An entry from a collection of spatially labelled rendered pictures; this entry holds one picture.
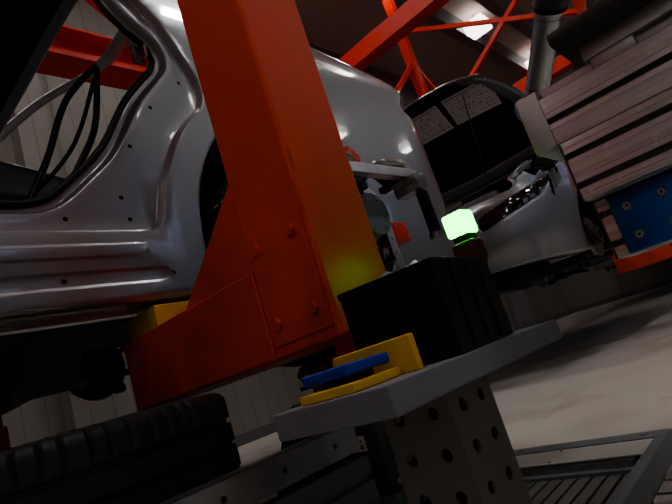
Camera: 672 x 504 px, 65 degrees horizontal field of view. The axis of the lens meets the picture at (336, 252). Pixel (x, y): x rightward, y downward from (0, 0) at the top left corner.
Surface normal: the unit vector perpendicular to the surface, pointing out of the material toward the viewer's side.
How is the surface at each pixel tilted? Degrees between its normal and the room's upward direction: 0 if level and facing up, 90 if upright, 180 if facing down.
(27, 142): 90
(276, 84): 90
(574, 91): 90
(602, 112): 90
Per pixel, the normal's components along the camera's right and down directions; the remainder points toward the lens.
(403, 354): -0.66, 0.04
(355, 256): 0.69, -0.36
